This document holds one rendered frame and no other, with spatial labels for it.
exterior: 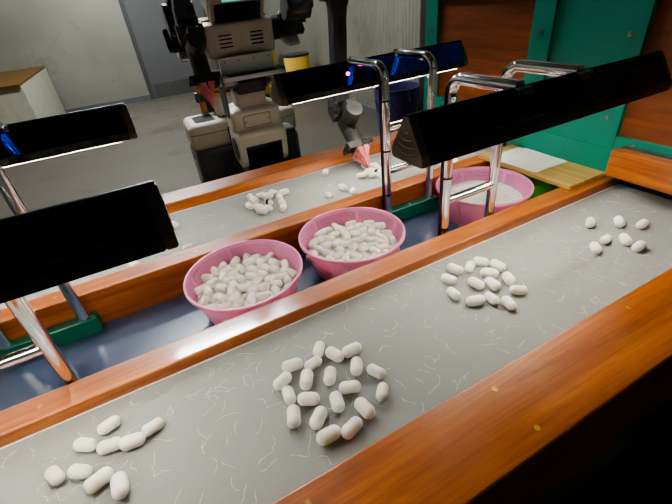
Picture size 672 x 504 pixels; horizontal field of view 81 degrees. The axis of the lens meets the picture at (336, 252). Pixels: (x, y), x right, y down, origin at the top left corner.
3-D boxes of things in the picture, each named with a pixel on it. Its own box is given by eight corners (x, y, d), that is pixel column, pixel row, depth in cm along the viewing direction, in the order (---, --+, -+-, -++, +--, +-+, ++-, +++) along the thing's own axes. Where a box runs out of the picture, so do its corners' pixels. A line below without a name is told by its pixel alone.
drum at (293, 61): (318, 98, 579) (312, 52, 546) (294, 103, 568) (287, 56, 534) (308, 94, 608) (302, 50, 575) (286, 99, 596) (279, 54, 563)
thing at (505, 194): (426, 208, 123) (426, 191, 120) (480, 188, 131) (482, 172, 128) (480, 238, 106) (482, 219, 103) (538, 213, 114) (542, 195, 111)
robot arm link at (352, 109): (348, 106, 146) (326, 110, 143) (356, 83, 135) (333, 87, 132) (360, 132, 143) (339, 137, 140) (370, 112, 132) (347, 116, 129)
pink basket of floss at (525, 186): (428, 231, 113) (429, 201, 108) (440, 191, 134) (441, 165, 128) (530, 240, 104) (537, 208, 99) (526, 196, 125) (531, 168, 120)
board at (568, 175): (477, 158, 132) (478, 154, 131) (510, 147, 137) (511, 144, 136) (568, 190, 106) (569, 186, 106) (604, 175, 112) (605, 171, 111)
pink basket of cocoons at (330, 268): (282, 271, 103) (276, 240, 98) (347, 227, 119) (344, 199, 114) (363, 310, 88) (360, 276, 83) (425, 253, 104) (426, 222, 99)
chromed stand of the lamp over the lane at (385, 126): (352, 204, 132) (339, 57, 107) (401, 188, 139) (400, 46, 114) (384, 227, 117) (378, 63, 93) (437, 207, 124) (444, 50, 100)
